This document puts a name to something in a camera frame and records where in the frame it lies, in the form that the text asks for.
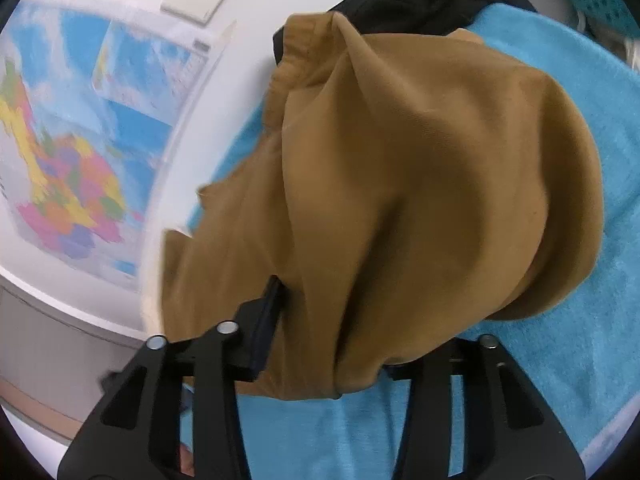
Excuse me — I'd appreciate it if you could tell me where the blue towel blanket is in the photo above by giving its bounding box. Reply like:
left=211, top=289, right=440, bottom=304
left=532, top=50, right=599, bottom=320
left=177, top=0, right=640, bottom=480

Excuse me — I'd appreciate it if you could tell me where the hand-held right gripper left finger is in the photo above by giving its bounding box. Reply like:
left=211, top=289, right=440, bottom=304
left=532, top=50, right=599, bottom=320
left=57, top=275, right=286, bottom=480

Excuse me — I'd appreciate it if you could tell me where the colourful wall map poster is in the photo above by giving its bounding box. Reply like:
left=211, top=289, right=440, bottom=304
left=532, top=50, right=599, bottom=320
left=0, top=2, right=238, bottom=293

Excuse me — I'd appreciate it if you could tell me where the tan brown garment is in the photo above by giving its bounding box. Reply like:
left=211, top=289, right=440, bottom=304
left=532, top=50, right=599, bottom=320
left=160, top=10, right=606, bottom=403

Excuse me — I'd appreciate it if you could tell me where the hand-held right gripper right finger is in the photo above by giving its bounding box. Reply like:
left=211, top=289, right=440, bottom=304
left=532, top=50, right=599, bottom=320
left=385, top=334, right=586, bottom=480

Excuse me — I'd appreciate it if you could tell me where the grey window blind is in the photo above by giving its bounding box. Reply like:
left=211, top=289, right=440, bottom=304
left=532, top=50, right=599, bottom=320
left=0, top=285, right=146, bottom=436

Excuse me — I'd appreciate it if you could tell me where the black garment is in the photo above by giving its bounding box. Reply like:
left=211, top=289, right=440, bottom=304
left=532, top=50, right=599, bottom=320
left=272, top=0, right=538, bottom=68

